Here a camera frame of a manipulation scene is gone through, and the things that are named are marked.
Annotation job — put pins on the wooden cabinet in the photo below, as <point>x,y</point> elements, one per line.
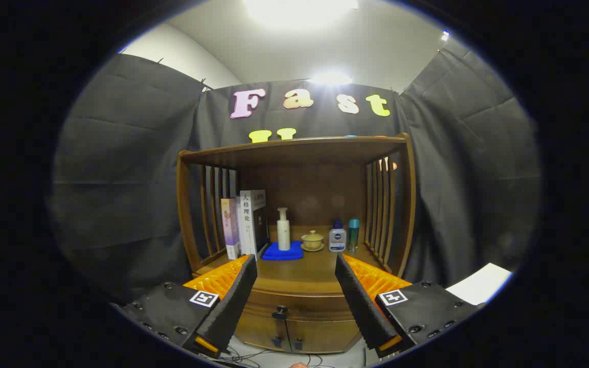
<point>315,189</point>

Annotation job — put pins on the purple book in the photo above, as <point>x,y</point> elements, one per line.
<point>229,225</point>

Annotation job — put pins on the white lotion bottle blue cap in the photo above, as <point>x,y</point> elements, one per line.
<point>337,239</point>

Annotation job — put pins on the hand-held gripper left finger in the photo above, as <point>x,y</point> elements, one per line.
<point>233,306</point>

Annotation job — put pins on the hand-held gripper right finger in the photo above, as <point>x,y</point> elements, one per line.
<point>363,312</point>

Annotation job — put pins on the thick white book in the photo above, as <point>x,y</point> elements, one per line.
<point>247,220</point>

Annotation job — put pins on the folded blue cloth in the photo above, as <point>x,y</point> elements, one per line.
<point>279,254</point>

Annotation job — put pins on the white flat panel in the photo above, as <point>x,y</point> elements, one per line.
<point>481,283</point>

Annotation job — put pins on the wooden countertop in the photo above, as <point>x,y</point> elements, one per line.
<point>304,273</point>

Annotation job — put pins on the white pump bottle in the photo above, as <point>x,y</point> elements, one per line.
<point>284,232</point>

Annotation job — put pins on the ceiling light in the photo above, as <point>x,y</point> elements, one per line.
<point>299,10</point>

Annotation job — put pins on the wooden drawer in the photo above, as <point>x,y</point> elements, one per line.
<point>315,306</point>

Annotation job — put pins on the slim teal bottle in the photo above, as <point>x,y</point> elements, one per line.
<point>353,234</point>

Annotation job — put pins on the black drawer knob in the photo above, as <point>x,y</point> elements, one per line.
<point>280,311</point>

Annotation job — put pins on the yellow lidded teacup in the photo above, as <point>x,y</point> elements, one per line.
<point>313,240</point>

